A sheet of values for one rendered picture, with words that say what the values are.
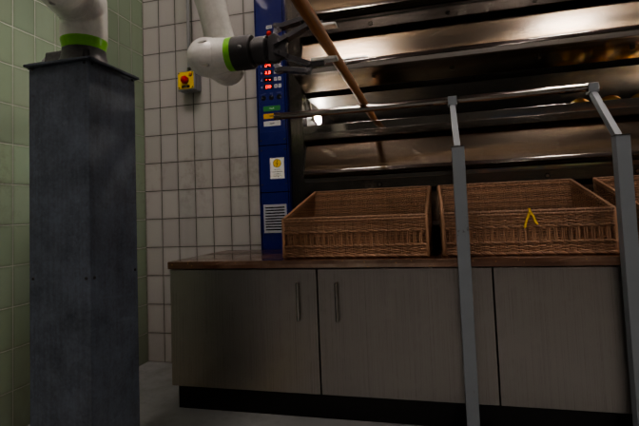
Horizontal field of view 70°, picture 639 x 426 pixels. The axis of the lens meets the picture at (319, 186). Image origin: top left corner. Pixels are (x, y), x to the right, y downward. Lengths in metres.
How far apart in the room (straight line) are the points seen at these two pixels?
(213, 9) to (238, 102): 1.00
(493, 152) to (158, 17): 1.89
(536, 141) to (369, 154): 0.74
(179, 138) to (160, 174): 0.22
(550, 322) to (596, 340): 0.14
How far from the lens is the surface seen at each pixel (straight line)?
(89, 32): 1.55
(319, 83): 2.27
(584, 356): 1.74
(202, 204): 2.47
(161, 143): 2.62
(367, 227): 1.69
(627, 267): 1.67
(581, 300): 1.70
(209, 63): 1.32
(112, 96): 1.49
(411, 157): 2.17
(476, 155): 2.17
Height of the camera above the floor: 0.75
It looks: 3 degrees up
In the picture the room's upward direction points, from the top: 2 degrees counter-clockwise
